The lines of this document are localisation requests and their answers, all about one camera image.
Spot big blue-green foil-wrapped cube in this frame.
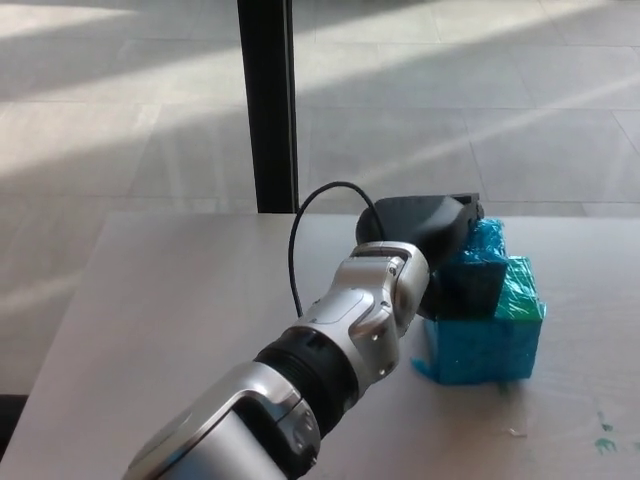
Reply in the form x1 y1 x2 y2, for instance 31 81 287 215
410 254 549 387

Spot black window frame post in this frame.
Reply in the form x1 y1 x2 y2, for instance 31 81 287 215
236 0 301 216

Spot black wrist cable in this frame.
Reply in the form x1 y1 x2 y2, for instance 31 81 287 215
289 182 387 319

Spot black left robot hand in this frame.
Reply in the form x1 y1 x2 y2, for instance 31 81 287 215
354 191 486 322

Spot small blue foil-wrapped cube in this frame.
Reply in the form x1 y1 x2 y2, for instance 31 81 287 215
433 215 509 321

